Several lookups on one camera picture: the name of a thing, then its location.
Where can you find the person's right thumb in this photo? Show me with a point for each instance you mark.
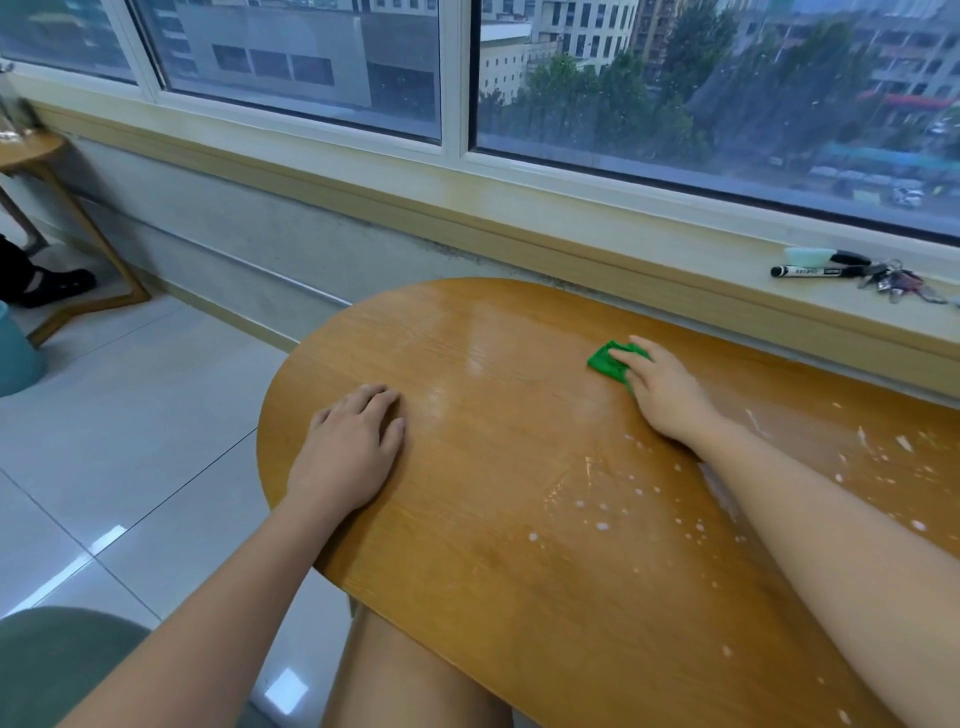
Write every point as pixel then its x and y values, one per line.
pixel 634 361

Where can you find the black and white marker pen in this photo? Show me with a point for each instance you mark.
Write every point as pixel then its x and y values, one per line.
pixel 814 271

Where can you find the person's leg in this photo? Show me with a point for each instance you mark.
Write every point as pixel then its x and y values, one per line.
pixel 409 675

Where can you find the person's left forearm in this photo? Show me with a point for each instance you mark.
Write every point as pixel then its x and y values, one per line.
pixel 217 622

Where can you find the black key fob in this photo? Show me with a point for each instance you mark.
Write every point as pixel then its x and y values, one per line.
pixel 851 259

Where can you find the person's right forearm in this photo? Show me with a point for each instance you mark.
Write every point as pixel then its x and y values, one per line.
pixel 832 555

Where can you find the bunch of keys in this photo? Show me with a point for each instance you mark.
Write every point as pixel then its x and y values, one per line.
pixel 900 283

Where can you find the pale green eraser block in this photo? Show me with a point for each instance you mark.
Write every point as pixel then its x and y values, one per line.
pixel 810 256

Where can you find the person's left thumb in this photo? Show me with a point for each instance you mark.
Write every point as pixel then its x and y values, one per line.
pixel 393 441

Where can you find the white window frame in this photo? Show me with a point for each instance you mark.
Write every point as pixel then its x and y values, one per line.
pixel 454 82

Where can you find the green cleaning cloth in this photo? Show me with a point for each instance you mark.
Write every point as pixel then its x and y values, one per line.
pixel 606 364

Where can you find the person's left little finger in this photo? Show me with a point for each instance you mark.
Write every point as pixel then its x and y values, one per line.
pixel 321 418

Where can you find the person's left middle finger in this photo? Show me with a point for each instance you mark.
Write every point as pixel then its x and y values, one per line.
pixel 369 401

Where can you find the beige window sill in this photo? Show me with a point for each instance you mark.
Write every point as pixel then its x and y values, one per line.
pixel 525 225

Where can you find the green chair seat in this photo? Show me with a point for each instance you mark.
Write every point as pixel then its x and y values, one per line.
pixel 67 660

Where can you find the person's left hand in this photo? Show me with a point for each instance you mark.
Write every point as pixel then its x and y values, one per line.
pixel 341 457

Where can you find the small wooden side table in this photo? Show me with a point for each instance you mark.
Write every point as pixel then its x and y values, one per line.
pixel 30 154

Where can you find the teal waste bin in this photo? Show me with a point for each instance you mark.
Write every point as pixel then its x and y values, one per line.
pixel 16 352

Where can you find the person's right hand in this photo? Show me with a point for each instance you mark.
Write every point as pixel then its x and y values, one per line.
pixel 671 397

